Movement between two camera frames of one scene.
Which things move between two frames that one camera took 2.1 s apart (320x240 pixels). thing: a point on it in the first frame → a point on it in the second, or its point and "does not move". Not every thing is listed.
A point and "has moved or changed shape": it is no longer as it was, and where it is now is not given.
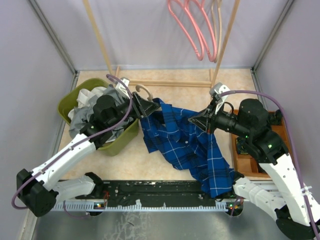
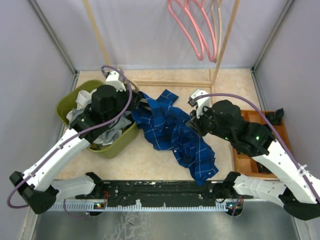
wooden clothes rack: x=166 y=83 does not move
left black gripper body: x=138 y=110 → x=133 y=105
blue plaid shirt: x=170 y=132 has moved or changed shape
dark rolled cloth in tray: x=275 y=119 does not move
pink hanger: x=200 y=58 does not move
